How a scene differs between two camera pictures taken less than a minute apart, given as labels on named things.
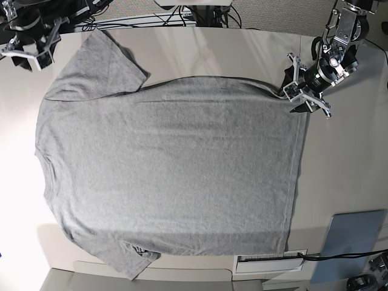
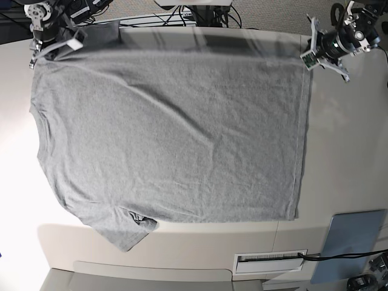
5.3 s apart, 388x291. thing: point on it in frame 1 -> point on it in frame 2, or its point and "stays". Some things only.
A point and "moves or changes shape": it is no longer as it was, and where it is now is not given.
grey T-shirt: [191, 166] moves or changes shape
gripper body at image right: [309, 83] -> [329, 48]
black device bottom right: [362, 282] stays
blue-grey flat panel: [348, 233] stays
